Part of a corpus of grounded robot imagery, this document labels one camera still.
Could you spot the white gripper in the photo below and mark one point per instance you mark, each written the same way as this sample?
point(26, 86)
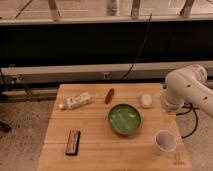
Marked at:
point(170, 103)

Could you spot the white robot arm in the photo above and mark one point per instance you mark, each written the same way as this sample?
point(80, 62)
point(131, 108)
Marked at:
point(187, 84)

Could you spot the green ceramic bowl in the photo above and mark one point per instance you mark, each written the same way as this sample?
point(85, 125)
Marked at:
point(124, 119)

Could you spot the white paper cup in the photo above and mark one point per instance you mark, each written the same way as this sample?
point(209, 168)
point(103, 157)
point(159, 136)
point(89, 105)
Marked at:
point(164, 142)

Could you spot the small white soap bar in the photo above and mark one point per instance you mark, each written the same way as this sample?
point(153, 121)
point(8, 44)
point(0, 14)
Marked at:
point(146, 101)

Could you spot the brown sausage toy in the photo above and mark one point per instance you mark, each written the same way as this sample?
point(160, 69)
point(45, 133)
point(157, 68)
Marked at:
point(109, 96)

